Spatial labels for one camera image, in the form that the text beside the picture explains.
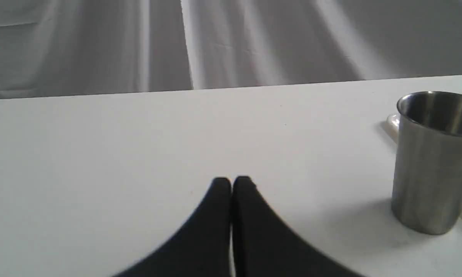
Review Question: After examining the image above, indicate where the grey backdrop cloth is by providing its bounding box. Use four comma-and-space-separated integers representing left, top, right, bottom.
0, 0, 462, 99

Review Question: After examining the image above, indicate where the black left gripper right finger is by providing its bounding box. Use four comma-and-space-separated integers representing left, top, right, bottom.
233, 176, 357, 277

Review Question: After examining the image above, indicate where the stainless steel cup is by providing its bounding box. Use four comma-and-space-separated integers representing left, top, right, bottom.
391, 91, 462, 235

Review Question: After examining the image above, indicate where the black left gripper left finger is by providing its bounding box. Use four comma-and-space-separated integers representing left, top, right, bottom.
118, 177, 232, 277

